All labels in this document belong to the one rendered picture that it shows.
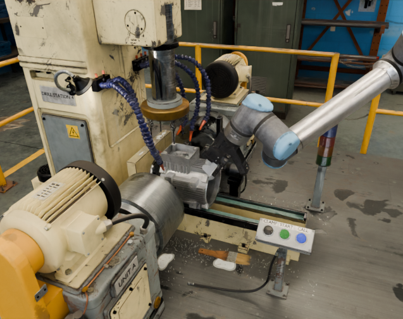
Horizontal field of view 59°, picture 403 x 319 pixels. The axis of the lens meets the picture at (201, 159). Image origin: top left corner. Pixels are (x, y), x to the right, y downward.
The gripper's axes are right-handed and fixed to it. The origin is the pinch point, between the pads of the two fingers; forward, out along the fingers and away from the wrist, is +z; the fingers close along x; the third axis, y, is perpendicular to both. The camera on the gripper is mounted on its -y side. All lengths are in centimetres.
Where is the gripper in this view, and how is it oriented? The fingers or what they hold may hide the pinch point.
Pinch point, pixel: (211, 178)
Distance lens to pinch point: 133.4
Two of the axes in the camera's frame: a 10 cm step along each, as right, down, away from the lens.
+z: -4.5, 6.6, 6.0
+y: -8.1, -5.8, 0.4
